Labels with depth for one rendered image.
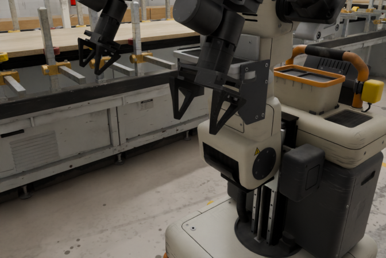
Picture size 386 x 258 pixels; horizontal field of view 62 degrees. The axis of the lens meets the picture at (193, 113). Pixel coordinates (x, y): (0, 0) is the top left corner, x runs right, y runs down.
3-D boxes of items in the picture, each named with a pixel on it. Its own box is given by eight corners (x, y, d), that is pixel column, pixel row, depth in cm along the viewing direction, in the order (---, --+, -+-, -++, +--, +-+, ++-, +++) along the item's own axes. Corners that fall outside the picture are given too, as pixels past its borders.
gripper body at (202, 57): (215, 83, 50) (230, 37, 50) (176, 72, 58) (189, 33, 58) (240, 92, 55) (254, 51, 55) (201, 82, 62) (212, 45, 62)
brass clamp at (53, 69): (72, 72, 168) (70, 62, 166) (45, 76, 160) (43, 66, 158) (68, 70, 173) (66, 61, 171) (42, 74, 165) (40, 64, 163)
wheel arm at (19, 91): (28, 98, 132) (26, 88, 130) (19, 100, 130) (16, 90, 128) (6, 76, 163) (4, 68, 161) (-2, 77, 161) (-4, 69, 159)
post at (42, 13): (61, 101, 170) (46, 7, 153) (55, 103, 168) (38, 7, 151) (60, 100, 173) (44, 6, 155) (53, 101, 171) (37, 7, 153)
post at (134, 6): (143, 83, 199) (138, 2, 181) (138, 84, 197) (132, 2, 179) (140, 82, 202) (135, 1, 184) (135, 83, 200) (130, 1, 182)
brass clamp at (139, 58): (153, 61, 198) (153, 53, 196) (134, 64, 190) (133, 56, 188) (148, 59, 202) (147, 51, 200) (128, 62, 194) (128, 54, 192)
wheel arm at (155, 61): (176, 70, 175) (176, 62, 174) (170, 71, 173) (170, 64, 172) (136, 57, 207) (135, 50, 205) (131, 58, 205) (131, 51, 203)
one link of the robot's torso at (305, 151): (253, 166, 125) (258, 108, 116) (318, 203, 105) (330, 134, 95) (200, 192, 110) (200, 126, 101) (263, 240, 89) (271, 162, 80)
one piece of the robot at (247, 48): (211, 91, 107) (212, 24, 99) (277, 116, 87) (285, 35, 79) (171, 101, 98) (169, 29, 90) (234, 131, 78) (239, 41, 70)
